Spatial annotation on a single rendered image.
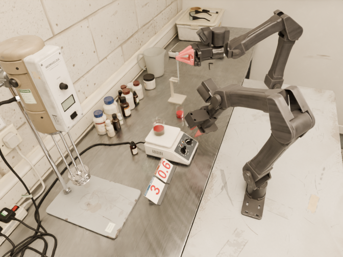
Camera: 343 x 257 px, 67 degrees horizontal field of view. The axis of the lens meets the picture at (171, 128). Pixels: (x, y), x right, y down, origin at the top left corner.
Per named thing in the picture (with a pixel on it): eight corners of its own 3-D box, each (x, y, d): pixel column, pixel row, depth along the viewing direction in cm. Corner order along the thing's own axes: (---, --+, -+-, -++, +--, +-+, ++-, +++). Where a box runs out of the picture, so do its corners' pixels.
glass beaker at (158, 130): (151, 137, 109) (149, 123, 104) (154, 129, 113) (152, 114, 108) (165, 138, 108) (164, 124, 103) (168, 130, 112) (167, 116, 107)
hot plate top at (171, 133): (181, 129, 112) (181, 128, 112) (170, 148, 104) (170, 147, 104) (156, 124, 116) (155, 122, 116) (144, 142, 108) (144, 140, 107)
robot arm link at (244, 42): (228, 51, 108) (298, 9, 101) (221, 43, 115) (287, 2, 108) (238, 73, 116) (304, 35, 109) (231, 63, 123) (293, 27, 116)
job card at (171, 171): (176, 166, 107) (175, 159, 105) (169, 183, 101) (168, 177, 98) (162, 163, 109) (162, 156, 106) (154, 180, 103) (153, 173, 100)
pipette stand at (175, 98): (186, 97, 145) (186, 76, 136) (181, 104, 139) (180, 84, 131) (173, 94, 147) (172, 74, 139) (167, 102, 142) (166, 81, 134)
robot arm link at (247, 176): (242, 169, 87) (255, 180, 83) (261, 157, 90) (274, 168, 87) (240, 181, 91) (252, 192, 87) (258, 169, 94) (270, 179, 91)
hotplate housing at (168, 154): (198, 145, 116) (198, 132, 110) (189, 167, 107) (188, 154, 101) (153, 135, 123) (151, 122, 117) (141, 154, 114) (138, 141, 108)
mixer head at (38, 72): (95, 121, 73) (67, 36, 57) (70, 147, 66) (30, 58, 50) (54, 111, 78) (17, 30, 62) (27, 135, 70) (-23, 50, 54)
